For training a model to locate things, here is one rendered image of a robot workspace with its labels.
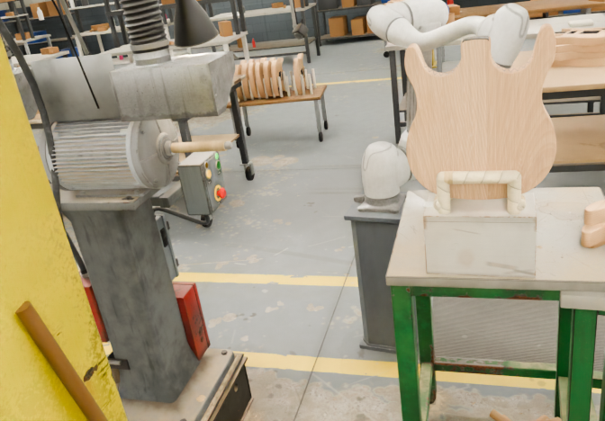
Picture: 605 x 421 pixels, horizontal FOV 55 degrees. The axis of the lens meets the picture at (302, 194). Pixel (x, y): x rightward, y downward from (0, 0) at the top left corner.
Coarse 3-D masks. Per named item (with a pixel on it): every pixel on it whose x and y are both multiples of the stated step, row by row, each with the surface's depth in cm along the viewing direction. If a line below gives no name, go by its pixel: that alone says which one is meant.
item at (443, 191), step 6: (438, 180) 143; (438, 186) 144; (444, 186) 144; (438, 192) 145; (444, 192) 144; (438, 198) 146; (444, 198) 145; (444, 204) 145; (438, 210) 147; (444, 210) 146; (450, 210) 147
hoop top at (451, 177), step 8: (440, 176) 143; (448, 176) 142; (456, 176) 142; (464, 176) 141; (472, 176) 140; (480, 176) 140; (488, 176) 139; (496, 176) 139; (504, 176) 138; (512, 176) 138; (520, 176) 138
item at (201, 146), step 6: (174, 144) 180; (180, 144) 179; (186, 144) 178; (192, 144) 178; (198, 144) 177; (204, 144) 176; (210, 144) 176; (216, 144) 175; (222, 144) 175; (174, 150) 180; (180, 150) 179; (186, 150) 179; (192, 150) 178; (198, 150) 178; (204, 150) 177; (210, 150) 177; (216, 150) 176; (222, 150) 176
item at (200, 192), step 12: (192, 156) 214; (204, 156) 212; (180, 168) 207; (192, 168) 205; (204, 168) 206; (216, 168) 215; (180, 180) 209; (192, 180) 207; (204, 180) 207; (216, 180) 215; (192, 192) 209; (204, 192) 208; (216, 192) 215; (192, 204) 212; (204, 204) 210; (216, 204) 215; (180, 216) 215; (204, 216) 217
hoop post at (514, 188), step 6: (516, 180) 138; (510, 186) 139; (516, 186) 138; (510, 192) 139; (516, 192) 139; (510, 198) 140; (516, 198) 139; (510, 204) 140; (516, 204) 140; (510, 210) 141; (516, 210) 141
